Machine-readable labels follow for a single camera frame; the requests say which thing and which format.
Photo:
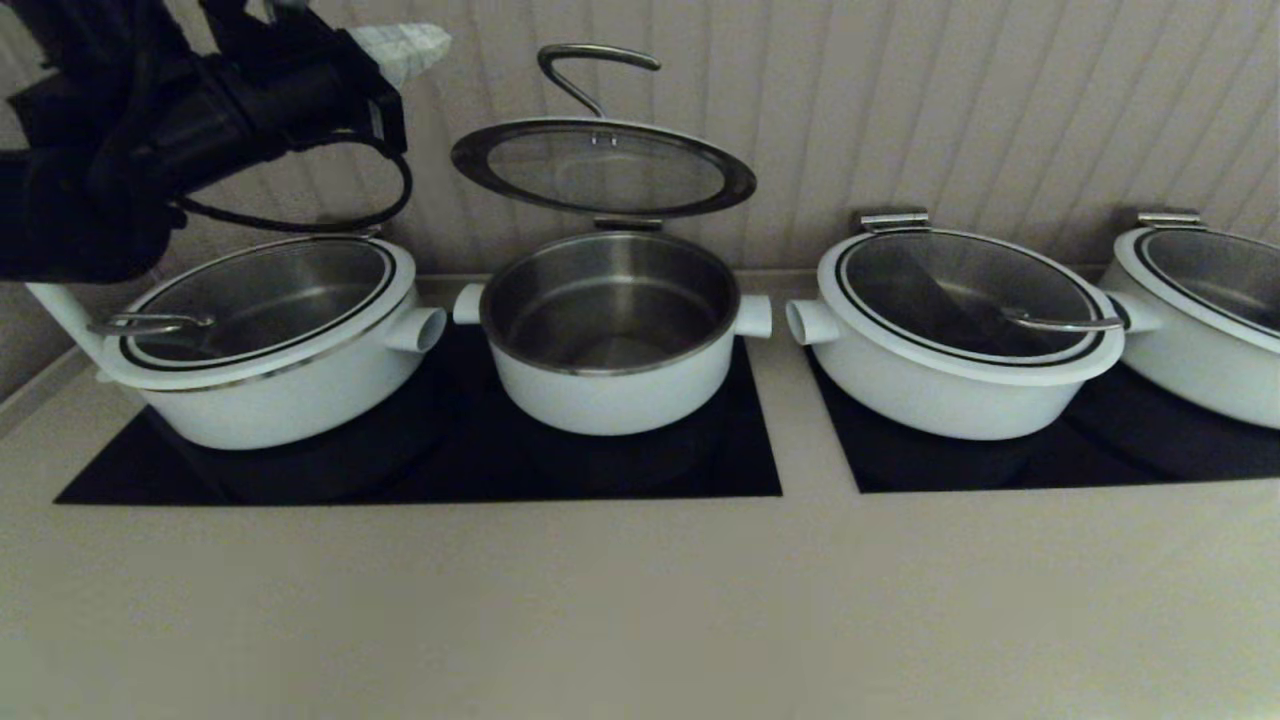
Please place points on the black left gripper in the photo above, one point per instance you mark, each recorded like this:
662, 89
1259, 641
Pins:
290, 95

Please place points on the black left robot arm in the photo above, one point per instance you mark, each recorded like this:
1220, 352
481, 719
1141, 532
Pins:
80, 150

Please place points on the white round pot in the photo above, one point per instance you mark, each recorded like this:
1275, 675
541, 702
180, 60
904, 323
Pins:
930, 405
280, 410
1200, 370
610, 405

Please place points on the black glass cooktop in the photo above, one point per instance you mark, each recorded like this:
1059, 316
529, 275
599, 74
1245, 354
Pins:
450, 470
1100, 460

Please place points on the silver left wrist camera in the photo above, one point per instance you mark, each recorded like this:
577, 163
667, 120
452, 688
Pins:
285, 8

